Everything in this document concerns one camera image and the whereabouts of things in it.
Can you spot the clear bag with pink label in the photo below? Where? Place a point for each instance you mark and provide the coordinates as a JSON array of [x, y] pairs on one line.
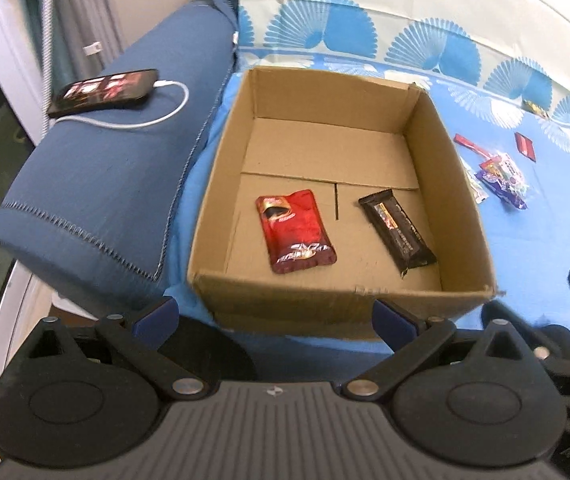
[[502, 167]]

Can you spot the blue sofa armrest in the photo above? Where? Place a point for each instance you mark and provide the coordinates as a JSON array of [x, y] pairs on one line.
[[115, 185]]

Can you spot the red stick packet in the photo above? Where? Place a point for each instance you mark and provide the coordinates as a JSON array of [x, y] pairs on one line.
[[467, 142]]

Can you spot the brown cardboard box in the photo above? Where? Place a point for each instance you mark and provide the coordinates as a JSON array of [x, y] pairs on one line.
[[315, 310]]

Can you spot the dark red snack packet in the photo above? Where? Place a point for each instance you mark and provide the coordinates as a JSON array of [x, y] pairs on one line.
[[295, 232]]

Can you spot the small yellow red candy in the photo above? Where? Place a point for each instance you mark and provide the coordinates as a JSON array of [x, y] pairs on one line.
[[534, 108]]

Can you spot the black snack bar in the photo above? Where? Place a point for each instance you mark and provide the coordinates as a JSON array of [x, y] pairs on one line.
[[397, 232]]

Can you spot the blue fan-print sheet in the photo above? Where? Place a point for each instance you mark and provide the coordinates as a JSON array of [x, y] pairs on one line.
[[530, 240]]

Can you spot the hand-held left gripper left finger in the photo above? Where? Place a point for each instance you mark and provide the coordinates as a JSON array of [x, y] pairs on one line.
[[157, 319]]

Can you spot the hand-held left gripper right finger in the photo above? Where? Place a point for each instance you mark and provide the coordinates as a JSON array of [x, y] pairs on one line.
[[392, 321]]

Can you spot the white curtain clip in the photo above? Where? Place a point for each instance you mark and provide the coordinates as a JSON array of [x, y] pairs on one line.
[[94, 48]]

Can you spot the black smartphone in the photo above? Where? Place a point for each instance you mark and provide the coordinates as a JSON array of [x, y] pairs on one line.
[[100, 90]]

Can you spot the purple and white packet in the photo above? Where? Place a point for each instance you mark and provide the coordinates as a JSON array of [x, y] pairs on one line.
[[476, 187]]

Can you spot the grey curtain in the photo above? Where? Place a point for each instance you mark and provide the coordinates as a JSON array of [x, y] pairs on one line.
[[85, 5]]

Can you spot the purple snack packet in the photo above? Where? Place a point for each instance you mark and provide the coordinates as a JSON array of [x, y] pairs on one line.
[[507, 196]]

